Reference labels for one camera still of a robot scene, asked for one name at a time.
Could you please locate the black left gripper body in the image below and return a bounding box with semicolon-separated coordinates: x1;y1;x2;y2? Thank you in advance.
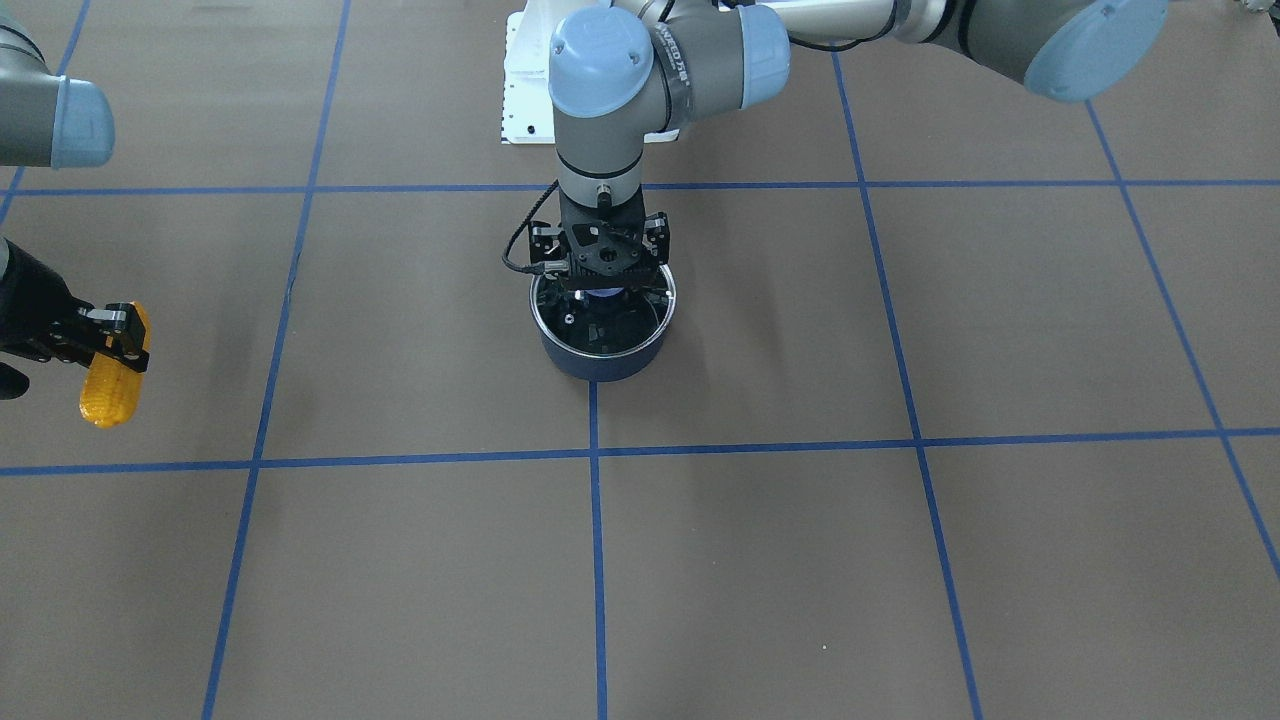
559;190;646;233

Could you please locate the blue saucepan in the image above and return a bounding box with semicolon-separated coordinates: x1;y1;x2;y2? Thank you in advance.
529;263;677;383

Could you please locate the yellow corn cob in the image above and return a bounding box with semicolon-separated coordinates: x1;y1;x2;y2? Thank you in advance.
79;320;152;429

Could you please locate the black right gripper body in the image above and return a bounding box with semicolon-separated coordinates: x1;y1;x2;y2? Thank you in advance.
1;238;95;363

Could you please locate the glass pot lid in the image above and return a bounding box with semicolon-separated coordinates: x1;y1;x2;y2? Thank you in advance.
530;265;677;359

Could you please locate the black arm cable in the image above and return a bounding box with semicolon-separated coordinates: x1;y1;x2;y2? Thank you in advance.
502;181;563;275

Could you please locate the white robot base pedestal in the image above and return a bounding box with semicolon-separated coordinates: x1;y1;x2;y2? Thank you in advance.
500;1;657;145

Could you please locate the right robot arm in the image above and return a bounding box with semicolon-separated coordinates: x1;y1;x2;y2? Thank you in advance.
1;6;151;400

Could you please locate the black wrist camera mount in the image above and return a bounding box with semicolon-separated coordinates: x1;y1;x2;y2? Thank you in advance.
527;211;669;291

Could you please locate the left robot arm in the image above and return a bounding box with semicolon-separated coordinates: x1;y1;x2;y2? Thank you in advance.
541;1;1169;224

